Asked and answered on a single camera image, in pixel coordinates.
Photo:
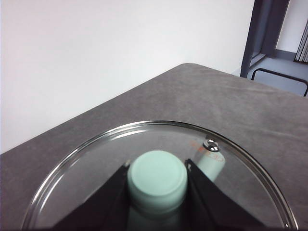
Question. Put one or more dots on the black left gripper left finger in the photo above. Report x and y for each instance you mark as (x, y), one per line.
(103, 207)

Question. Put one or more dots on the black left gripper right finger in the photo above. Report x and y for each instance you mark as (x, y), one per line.
(216, 209)

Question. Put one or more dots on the glass pot lid green knob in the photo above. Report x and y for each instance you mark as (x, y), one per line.
(156, 178)

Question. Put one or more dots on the grey striped window blind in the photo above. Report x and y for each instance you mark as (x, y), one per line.
(302, 48)

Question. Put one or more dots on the black metal tube frame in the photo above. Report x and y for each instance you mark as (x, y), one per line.
(279, 73)

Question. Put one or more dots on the dark grey window frame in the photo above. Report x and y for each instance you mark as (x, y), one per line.
(262, 29)

